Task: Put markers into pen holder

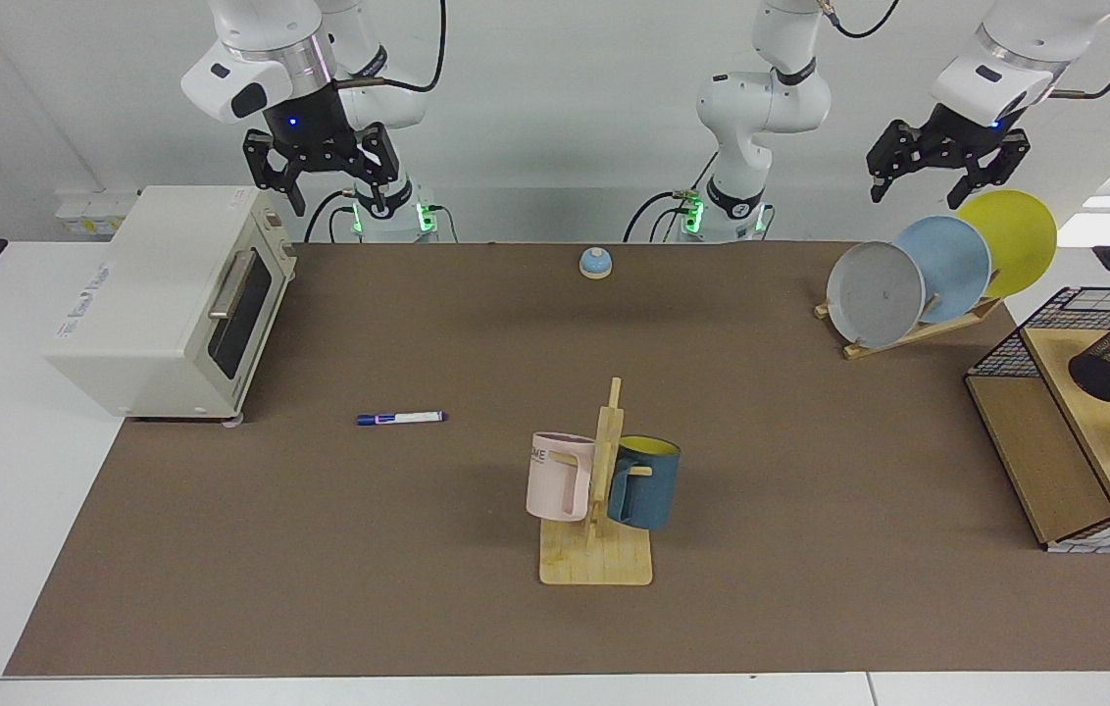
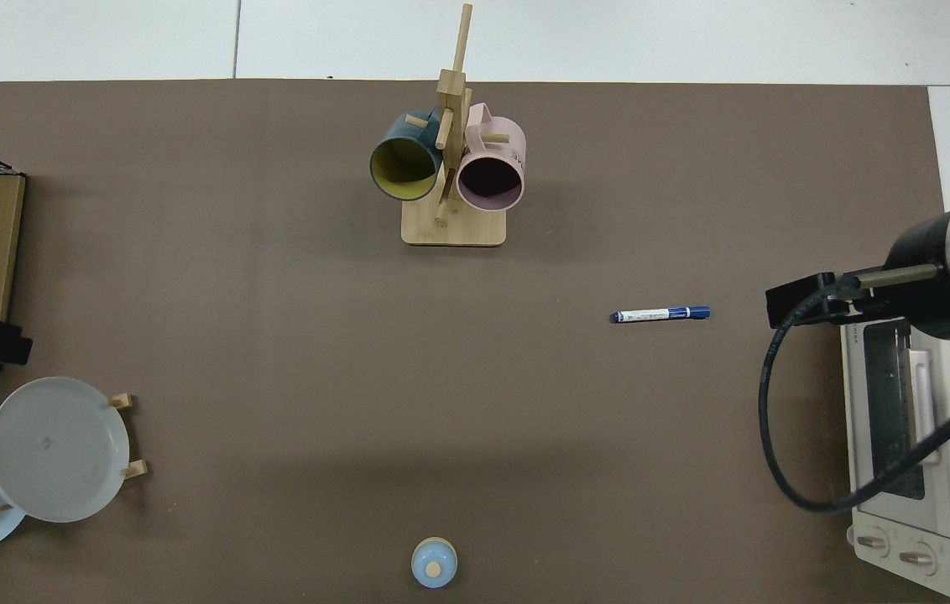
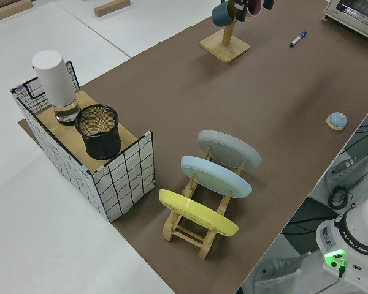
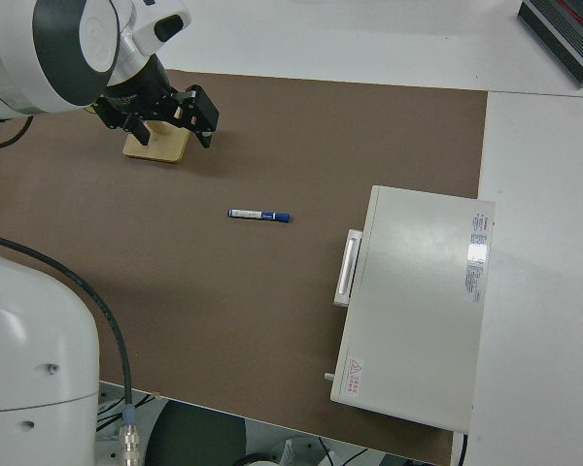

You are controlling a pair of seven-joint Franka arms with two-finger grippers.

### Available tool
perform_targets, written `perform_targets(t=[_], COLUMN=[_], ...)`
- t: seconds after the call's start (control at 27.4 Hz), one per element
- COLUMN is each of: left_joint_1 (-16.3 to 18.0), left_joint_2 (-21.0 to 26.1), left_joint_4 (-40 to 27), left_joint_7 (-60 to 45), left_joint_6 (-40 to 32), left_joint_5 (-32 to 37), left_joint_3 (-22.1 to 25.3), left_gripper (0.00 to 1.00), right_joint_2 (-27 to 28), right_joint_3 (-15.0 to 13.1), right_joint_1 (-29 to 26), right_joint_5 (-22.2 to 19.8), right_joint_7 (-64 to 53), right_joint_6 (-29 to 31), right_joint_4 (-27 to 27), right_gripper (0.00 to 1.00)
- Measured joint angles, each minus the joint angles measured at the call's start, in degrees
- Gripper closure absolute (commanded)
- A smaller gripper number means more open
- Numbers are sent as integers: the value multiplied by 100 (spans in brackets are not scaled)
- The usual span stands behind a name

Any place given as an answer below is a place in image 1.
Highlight pink mug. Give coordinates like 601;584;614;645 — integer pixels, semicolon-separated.
526;431;597;523

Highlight grey plate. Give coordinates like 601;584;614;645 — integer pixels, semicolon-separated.
826;241;927;349

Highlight brown table cloth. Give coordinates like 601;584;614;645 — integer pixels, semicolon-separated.
4;241;1110;678

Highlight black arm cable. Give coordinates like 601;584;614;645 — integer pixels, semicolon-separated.
331;0;448;94
818;0;1110;99

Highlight black base cable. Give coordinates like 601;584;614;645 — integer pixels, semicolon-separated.
304;189;360;244
623;189;703;243

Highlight wooden cup stand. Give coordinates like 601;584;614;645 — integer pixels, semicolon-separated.
539;378;654;586

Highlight teal mug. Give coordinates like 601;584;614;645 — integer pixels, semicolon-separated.
606;435;681;531

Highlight wire basket with wooden floor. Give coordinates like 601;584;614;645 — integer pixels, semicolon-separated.
965;286;1110;548

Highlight yellow plate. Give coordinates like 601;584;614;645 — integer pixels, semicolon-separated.
955;189;1058;300

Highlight wooden plate rack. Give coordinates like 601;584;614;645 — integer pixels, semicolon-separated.
814;294;1004;361

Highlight light blue plate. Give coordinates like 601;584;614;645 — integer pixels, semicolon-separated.
893;215;992;325

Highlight pale toaster oven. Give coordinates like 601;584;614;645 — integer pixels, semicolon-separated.
45;185;298;425

